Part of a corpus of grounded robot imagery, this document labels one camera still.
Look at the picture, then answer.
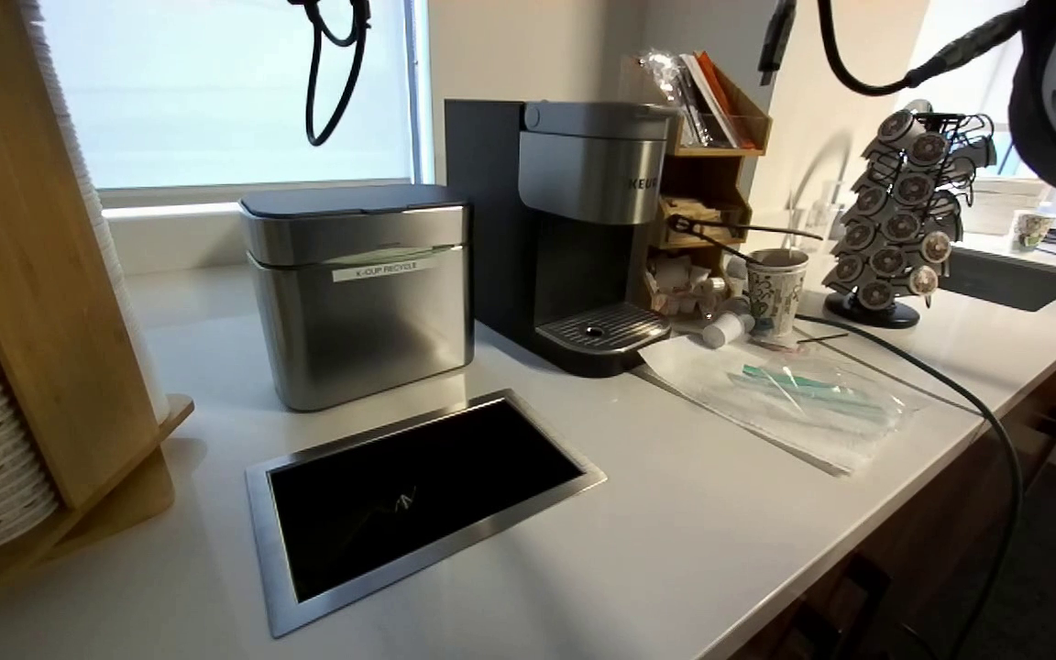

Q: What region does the wooden lid stand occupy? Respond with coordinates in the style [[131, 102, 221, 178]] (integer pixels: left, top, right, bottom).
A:
[[0, 0, 199, 607]]

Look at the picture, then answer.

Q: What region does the brown lid coffee pod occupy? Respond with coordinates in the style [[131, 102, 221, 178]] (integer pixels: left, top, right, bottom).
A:
[[873, 105, 918, 148], [857, 275, 900, 317], [869, 241, 908, 283], [836, 217, 878, 256], [879, 204, 925, 246], [846, 180, 889, 220], [908, 129, 951, 171], [891, 168, 934, 209]]

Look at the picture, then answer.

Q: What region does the black silver coffee machine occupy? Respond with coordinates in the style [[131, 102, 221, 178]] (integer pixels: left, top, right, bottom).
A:
[[440, 94, 677, 379]]

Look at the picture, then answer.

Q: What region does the small creamer cup heap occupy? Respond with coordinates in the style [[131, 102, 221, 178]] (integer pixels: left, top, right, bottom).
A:
[[645, 259, 739, 322]]

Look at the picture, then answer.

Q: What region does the stainless steel bin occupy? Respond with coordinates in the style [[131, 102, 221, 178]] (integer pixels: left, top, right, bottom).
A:
[[238, 180, 472, 415]]

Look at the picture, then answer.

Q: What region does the steel framed counter chute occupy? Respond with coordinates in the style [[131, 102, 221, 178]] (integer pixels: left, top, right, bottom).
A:
[[241, 389, 607, 641]]

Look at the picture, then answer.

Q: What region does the white creamer cup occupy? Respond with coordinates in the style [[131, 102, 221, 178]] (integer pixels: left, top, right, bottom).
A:
[[695, 312, 750, 351]]

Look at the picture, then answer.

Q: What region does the black stirrers bundle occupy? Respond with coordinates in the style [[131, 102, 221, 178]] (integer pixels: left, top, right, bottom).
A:
[[672, 217, 764, 263]]

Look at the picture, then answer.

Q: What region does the wooden condiment organizer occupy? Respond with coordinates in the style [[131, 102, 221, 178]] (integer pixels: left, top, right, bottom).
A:
[[645, 48, 779, 322]]

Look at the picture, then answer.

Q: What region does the patterned paper cup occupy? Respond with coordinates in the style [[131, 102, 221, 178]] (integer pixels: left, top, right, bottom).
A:
[[739, 246, 815, 351], [1010, 204, 1056, 256]]

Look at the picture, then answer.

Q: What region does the clear zip bag green seal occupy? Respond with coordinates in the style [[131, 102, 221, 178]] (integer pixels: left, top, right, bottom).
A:
[[633, 330, 925, 482]]

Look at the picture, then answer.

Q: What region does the orange white paper packet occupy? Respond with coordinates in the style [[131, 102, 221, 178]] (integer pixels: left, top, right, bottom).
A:
[[677, 48, 750, 153]]

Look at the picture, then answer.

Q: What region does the bright window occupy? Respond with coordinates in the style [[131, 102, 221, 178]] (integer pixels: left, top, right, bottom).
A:
[[38, 0, 434, 209]]

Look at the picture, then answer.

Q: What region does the dark wooden cabinet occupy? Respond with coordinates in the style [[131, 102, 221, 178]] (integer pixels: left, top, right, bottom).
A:
[[721, 317, 1056, 660]]

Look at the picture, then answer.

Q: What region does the steel sink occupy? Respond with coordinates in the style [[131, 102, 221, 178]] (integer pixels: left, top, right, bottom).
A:
[[939, 241, 1056, 317]]

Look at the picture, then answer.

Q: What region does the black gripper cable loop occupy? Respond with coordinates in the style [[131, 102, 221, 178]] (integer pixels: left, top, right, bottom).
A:
[[287, 0, 375, 149]]

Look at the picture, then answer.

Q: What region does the black wire pod carousel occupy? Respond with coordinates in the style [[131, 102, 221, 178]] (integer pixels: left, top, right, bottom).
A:
[[818, 101, 1002, 330]]

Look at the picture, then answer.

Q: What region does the grey green cable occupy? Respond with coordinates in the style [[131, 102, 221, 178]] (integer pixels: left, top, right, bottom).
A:
[[796, 308, 1030, 660]]

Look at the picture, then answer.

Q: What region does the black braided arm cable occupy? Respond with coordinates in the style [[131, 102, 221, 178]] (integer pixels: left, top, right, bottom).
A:
[[757, 0, 1034, 102]]

